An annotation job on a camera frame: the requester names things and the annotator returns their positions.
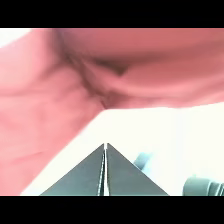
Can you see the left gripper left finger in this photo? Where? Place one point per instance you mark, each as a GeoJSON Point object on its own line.
{"type": "Point", "coordinates": [83, 176]}

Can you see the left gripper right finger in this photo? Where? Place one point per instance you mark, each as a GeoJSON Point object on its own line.
{"type": "Point", "coordinates": [130, 176]}

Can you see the dark red T-shirt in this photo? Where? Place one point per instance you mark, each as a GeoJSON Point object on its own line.
{"type": "Point", "coordinates": [50, 100]}

